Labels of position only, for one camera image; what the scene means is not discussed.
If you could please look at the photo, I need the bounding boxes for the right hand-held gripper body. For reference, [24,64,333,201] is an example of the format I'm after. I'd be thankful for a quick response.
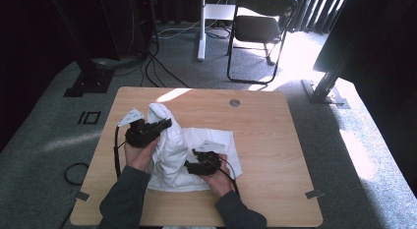
[196,140,227,176]

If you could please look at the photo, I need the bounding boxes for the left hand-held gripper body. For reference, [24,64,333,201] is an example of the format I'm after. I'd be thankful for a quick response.
[117,107,157,148]

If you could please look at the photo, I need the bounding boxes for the white skirt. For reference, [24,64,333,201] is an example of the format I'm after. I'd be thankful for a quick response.
[146,102,244,193]

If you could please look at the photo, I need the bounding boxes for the person's right hand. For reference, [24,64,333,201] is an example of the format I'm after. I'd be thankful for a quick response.
[198,153,235,198]

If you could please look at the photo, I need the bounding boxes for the person's left hand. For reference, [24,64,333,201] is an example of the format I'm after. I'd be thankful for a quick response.
[123,138,160,173]

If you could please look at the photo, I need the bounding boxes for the black folding chair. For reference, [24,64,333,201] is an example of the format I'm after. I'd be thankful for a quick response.
[226,0,299,86]

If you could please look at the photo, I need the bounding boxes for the striped curtain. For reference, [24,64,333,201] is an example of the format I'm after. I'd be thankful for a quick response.
[288,0,349,35]

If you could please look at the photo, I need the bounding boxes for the left hand-held gripper cable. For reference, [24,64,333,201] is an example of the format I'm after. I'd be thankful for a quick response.
[112,125,128,180]

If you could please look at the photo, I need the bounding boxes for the hand-held gripper cable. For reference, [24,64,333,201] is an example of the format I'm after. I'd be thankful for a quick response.
[205,154,241,198]
[112,125,128,180]

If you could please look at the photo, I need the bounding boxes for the right hand-held gripper cable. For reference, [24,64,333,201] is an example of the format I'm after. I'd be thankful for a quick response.
[205,154,241,198]

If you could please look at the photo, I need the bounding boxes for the black floor cables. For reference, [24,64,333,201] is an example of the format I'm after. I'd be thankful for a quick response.
[141,48,189,87]

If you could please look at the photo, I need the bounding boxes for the black stand with base plate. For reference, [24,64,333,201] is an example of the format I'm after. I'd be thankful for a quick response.
[48,0,116,98]

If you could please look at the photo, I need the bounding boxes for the coiled black cable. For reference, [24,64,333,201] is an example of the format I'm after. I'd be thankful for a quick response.
[63,162,90,186]

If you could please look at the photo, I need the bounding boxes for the white desk frame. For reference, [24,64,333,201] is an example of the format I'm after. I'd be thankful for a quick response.
[196,0,238,62]

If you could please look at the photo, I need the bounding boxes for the white floor cable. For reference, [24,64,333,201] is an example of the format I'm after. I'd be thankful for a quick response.
[156,20,205,39]

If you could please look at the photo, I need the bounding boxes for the metal stand with base plate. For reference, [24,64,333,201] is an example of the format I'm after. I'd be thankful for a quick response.
[301,26,365,110]

